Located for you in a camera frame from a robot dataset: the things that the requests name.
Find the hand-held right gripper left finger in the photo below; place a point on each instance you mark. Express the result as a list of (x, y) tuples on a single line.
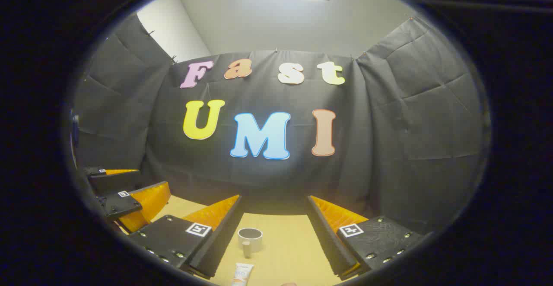
[(220, 243)]

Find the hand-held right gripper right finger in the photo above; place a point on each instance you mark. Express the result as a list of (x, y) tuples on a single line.
[(328, 238)]

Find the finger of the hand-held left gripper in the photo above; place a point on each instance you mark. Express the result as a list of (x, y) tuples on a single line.
[(119, 206), (112, 181)]

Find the white toothpaste tube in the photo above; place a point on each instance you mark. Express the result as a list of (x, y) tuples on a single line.
[(243, 274)]

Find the light wooden desktop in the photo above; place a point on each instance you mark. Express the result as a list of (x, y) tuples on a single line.
[(285, 243)]

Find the black backdrop cloth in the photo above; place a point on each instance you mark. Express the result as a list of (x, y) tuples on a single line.
[(259, 178)]

